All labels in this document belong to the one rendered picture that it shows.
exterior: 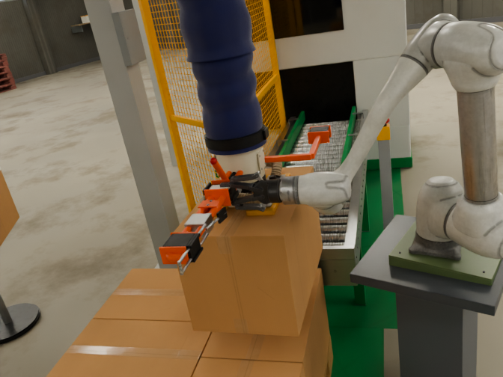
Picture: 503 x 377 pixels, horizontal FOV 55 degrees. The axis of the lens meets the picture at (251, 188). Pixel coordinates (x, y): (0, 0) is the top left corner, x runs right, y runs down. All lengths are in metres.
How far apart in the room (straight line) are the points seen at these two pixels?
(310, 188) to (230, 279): 0.44
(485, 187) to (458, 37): 0.47
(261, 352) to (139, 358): 0.49
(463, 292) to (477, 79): 0.72
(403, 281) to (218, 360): 0.74
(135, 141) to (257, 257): 1.75
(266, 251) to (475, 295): 0.71
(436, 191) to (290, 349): 0.79
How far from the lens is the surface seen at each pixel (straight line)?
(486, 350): 2.72
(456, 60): 1.48
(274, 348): 1.92
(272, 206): 1.69
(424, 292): 1.81
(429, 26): 1.61
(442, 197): 1.81
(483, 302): 1.77
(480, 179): 1.64
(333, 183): 1.45
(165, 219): 3.33
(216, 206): 1.46
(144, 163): 3.20
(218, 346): 1.98
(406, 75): 1.55
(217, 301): 1.75
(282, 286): 1.63
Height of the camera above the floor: 1.82
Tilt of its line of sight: 23 degrees down
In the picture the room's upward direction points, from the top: 10 degrees counter-clockwise
